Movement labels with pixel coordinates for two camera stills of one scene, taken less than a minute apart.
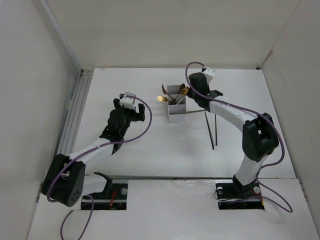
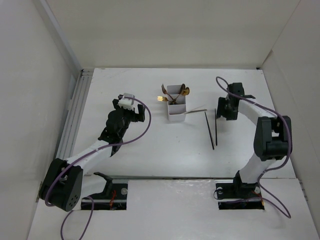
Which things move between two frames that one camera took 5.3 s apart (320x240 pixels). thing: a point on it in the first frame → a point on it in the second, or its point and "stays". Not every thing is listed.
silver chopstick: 194,111 stays
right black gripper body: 191,94 → 224,109
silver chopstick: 181,100 → 196,108
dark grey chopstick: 216,130 stays
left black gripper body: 130,114 stays
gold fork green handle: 163,98 stays
